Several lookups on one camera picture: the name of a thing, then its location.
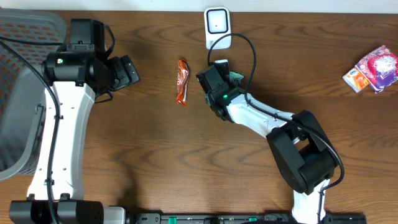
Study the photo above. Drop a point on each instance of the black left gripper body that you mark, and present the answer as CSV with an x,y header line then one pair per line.
x,y
125,72

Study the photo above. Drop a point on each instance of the red snack wrapper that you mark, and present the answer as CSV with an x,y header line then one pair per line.
x,y
183,77

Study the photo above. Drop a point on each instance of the teal wipes packet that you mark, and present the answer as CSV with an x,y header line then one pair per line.
x,y
235,78

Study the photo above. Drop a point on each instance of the orange tissue pack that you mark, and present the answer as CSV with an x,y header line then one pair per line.
x,y
356,80

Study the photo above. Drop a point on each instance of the purple Carefree pad package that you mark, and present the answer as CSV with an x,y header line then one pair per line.
x,y
379,67

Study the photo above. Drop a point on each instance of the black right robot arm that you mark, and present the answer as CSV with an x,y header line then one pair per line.
x,y
304,155

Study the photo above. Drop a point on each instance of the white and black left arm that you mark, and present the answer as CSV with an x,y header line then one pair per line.
x,y
74,77

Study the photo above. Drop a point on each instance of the white barcode scanner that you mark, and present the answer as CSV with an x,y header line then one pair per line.
x,y
217,24

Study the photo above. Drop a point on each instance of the grey plastic mesh basket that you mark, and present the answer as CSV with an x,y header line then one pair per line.
x,y
26,36

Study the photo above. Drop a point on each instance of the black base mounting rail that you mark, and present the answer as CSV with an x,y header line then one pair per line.
x,y
273,218

